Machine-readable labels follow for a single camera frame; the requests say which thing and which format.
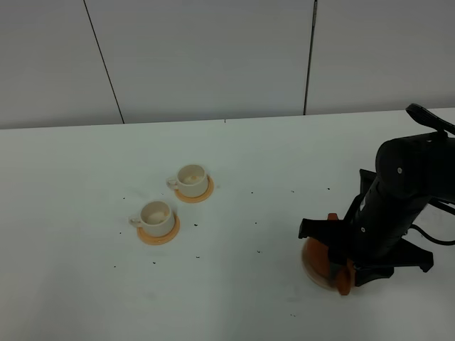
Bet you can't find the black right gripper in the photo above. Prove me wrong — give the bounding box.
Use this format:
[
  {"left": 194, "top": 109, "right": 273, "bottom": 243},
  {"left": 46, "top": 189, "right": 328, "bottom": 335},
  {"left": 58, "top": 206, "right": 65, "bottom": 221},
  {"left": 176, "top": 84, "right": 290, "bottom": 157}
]
[{"left": 298, "top": 184, "right": 434, "bottom": 287}]

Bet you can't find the brown clay teapot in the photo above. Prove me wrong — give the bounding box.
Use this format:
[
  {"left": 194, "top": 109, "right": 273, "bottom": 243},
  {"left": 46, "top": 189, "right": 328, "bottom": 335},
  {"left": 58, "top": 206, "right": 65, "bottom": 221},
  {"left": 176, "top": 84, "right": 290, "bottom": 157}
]
[{"left": 300, "top": 212, "right": 356, "bottom": 297}]

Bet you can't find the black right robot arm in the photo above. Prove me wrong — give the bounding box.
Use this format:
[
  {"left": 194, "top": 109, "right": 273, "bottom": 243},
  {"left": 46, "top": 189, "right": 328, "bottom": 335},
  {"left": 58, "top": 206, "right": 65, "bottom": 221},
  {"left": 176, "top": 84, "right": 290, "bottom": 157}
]
[{"left": 299, "top": 104, "right": 454, "bottom": 296}]

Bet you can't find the far orange coaster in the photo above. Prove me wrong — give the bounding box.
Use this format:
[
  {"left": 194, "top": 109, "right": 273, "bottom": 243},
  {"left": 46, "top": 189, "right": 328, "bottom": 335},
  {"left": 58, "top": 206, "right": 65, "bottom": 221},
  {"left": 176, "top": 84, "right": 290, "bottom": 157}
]
[{"left": 174, "top": 176, "right": 215, "bottom": 203}]

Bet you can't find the orange coaster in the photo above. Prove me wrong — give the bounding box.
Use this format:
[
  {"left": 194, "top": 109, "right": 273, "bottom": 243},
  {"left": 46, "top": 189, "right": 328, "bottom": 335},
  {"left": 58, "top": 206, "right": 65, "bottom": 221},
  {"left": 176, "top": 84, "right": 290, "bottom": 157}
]
[
  {"left": 174, "top": 176, "right": 215, "bottom": 203},
  {"left": 136, "top": 214, "right": 181, "bottom": 245}
]

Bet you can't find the far white teacup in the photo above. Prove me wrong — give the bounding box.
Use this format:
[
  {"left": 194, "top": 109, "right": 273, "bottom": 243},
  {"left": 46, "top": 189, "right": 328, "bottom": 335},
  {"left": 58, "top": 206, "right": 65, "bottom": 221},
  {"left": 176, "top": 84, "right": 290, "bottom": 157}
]
[{"left": 166, "top": 164, "right": 208, "bottom": 198}]

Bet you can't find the white teacup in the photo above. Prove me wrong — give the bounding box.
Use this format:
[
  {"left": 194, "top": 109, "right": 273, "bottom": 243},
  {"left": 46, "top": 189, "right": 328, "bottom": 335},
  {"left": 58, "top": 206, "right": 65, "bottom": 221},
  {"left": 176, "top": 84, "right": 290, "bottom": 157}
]
[
  {"left": 128, "top": 200, "right": 176, "bottom": 237},
  {"left": 166, "top": 164, "right": 208, "bottom": 198}
]

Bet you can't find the near white teacup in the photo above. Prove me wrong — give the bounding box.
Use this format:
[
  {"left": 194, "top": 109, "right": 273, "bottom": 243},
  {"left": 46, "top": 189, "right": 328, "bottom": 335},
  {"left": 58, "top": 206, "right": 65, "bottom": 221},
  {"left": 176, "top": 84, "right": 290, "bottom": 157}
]
[{"left": 128, "top": 200, "right": 176, "bottom": 237}]

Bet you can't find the near orange coaster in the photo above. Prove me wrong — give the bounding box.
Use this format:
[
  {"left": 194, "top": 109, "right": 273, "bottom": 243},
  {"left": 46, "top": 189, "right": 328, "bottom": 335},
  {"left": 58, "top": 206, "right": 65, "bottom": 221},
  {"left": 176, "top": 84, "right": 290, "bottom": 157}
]
[{"left": 136, "top": 214, "right": 181, "bottom": 245}]

